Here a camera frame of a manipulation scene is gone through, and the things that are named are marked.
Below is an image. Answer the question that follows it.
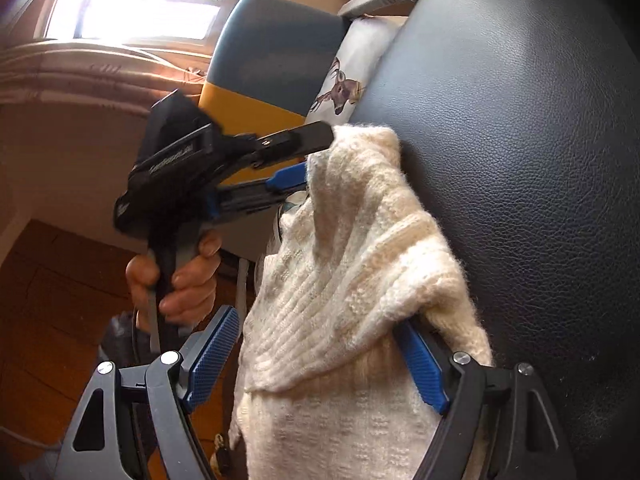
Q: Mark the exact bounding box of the cream knitted sweater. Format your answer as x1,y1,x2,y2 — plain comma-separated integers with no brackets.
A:
229,125,492,479

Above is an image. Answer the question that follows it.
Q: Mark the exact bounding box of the person's left hand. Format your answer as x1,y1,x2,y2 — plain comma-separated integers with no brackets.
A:
126,230,222,333

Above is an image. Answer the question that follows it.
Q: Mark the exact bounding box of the grey yellow blue armchair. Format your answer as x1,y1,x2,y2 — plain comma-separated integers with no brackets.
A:
196,0,440,187

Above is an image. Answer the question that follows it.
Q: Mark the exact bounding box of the white deer print cushion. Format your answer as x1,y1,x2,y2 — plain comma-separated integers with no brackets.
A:
305,15,407,126

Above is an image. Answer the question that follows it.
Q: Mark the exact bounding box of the window curtain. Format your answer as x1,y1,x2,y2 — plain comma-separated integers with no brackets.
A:
1,40,210,115

